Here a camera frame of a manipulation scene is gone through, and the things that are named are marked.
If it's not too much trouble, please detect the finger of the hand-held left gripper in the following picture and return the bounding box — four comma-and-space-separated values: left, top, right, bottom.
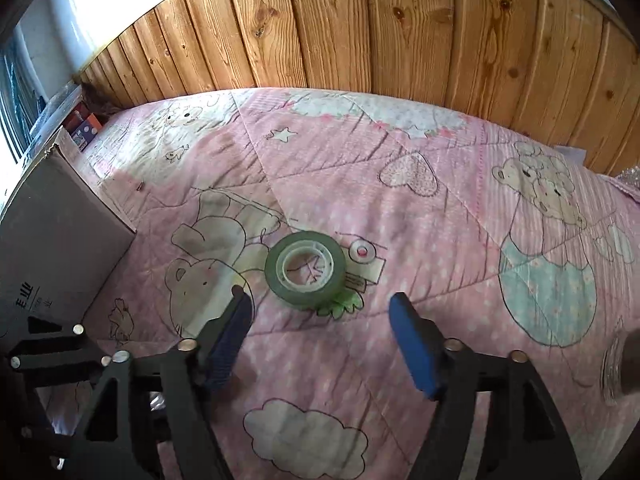
15, 425, 81, 471
9, 316, 117, 390

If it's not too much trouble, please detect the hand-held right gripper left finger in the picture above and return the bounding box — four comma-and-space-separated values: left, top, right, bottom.
70, 285, 254, 480

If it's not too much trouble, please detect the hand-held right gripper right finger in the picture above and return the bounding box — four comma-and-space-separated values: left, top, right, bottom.
389, 292, 583, 480

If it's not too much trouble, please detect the green tape roll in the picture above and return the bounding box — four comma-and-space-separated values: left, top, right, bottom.
264, 231, 347, 310

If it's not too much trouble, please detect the white cardboard box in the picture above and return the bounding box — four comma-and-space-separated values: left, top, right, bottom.
0, 126, 137, 341

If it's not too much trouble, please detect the pink printed blanket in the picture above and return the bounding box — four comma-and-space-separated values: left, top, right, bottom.
40, 87, 640, 480

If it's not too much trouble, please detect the small colourful box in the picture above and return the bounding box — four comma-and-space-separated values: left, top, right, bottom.
62, 110, 103, 153

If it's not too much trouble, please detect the clear plastic sheet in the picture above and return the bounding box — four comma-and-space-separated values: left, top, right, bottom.
0, 25, 83, 161

